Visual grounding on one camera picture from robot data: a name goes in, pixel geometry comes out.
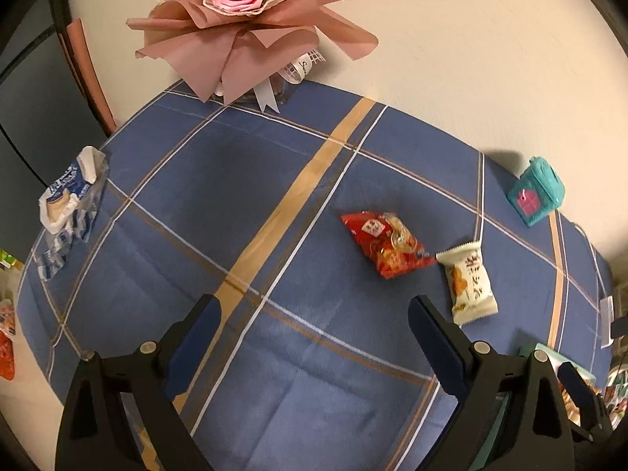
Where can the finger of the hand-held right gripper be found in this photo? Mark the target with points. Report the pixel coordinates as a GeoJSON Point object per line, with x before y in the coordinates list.
{"type": "Point", "coordinates": [579, 392]}

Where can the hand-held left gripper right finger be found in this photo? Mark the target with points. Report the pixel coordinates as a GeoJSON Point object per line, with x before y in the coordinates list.
{"type": "Point", "coordinates": [436, 348]}

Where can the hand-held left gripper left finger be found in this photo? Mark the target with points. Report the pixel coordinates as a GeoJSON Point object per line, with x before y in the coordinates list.
{"type": "Point", "coordinates": [196, 343]}

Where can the cream white snack packet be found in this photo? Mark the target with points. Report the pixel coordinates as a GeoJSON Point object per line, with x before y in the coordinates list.
{"type": "Point", "coordinates": [468, 284]}

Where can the red cartoon snack packet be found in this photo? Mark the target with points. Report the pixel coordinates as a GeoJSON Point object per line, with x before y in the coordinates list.
{"type": "Point", "coordinates": [387, 248]}

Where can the pile of colourful small toys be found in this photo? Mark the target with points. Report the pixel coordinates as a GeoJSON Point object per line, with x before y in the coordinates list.
{"type": "Point", "coordinates": [618, 387]}

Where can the white power strip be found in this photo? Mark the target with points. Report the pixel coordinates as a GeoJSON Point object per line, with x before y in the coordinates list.
{"type": "Point", "coordinates": [607, 319]}

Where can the blue plaid tablecloth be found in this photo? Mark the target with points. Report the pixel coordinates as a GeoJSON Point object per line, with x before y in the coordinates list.
{"type": "Point", "coordinates": [245, 181]}

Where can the teal toy house box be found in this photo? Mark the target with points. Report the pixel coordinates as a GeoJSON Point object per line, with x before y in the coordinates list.
{"type": "Point", "coordinates": [535, 196]}

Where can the blue white tissue pack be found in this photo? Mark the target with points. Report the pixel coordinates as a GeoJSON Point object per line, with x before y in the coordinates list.
{"type": "Point", "coordinates": [68, 206]}

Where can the orange plastic bag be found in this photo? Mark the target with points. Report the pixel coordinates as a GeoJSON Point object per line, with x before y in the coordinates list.
{"type": "Point", "coordinates": [5, 353]}

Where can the pink flower bouquet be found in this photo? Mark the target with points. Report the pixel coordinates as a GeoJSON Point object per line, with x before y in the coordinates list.
{"type": "Point", "coordinates": [235, 39]}

